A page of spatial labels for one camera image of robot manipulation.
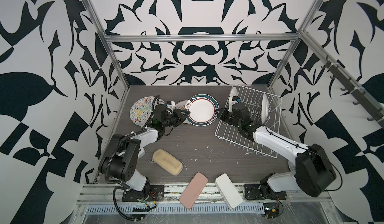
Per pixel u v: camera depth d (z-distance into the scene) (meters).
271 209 0.71
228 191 0.72
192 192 0.73
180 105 1.04
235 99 0.76
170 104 0.84
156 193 0.74
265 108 0.89
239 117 0.65
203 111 0.87
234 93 0.97
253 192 0.74
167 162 0.81
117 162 0.46
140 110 1.05
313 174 0.42
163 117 0.73
